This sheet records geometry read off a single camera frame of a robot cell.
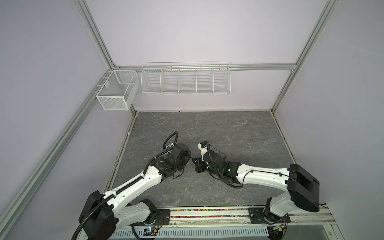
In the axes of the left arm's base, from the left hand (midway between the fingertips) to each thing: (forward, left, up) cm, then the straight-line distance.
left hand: (190, 155), depth 80 cm
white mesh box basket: (+45, +46, +10) cm, 66 cm away
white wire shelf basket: (+48, +1, +16) cm, 51 cm away
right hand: (-3, -1, 0) cm, 3 cm away
